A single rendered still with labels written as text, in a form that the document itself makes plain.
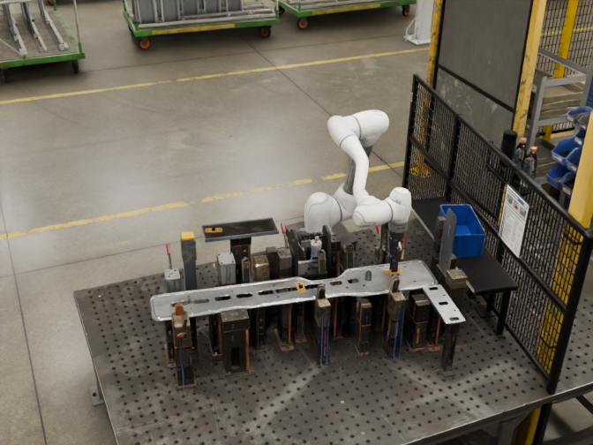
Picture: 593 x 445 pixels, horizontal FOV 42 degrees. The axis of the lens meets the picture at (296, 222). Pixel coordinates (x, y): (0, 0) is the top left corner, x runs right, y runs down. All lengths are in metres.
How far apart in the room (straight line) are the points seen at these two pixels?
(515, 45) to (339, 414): 3.13
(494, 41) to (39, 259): 3.67
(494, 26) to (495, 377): 2.88
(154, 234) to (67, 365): 1.54
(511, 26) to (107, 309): 3.34
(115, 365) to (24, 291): 1.95
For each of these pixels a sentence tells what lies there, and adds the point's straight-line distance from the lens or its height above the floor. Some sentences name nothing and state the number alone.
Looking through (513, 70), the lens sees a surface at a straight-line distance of 5.68.
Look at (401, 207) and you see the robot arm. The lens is 3.52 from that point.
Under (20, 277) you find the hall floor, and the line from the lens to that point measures 5.75.
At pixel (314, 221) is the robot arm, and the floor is 0.97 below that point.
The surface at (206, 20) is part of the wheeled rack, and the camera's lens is 10.20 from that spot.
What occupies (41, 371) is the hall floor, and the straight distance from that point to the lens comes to 4.90.
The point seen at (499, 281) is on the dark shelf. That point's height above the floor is 1.03.
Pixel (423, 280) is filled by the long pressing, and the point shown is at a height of 1.00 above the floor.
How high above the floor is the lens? 3.15
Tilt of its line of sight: 31 degrees down
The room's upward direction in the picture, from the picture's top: 1 degrees clockwise
